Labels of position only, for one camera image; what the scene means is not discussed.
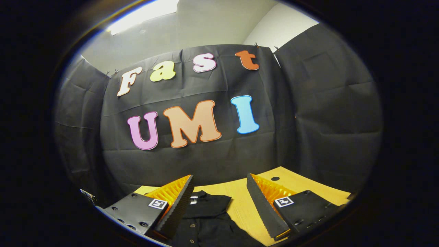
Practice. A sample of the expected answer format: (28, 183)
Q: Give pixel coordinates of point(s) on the black backdrop cloth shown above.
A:
(212, 164)

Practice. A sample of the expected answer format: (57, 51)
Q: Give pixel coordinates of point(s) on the ceiling light panel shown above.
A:
(144, 15)

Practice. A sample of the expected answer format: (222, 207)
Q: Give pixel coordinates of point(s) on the black buttoned garment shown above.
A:
(209, 223)

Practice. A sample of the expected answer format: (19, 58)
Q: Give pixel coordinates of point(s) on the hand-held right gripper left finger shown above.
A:
(178, 202)

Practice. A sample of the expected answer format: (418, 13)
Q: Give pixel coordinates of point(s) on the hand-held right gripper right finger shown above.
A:
(262, 206)

